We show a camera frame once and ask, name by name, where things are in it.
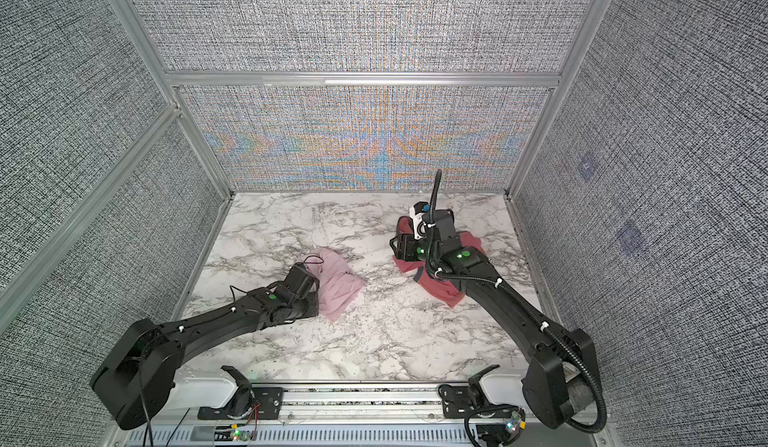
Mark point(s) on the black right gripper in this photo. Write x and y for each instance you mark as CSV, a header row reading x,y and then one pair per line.
x,y
404,250

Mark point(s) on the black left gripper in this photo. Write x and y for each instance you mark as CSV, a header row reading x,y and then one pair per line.
x,y
313,294

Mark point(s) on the light pink cloth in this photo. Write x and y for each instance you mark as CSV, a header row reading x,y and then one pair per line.
x,y
338,287

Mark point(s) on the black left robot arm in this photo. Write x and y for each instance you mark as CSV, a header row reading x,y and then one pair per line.
x,y
145,372

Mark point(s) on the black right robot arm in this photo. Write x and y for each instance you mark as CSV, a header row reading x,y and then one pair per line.
x,y
562,384

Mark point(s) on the dark red ribbed cloth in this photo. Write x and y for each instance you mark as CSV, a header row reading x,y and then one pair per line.
x,y
441,290

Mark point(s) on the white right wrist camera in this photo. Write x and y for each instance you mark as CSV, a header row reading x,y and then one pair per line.
x,y
418,215

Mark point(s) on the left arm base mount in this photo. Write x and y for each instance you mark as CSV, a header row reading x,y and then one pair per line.
x,y
243,409

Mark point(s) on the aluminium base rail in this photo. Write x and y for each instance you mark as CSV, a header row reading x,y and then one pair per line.
x,y
435,413

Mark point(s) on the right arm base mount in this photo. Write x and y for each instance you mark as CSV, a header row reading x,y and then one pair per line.
x,y
480,408

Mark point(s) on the aluminium cage frame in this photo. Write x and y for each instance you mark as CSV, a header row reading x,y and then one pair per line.
x,y
28,281

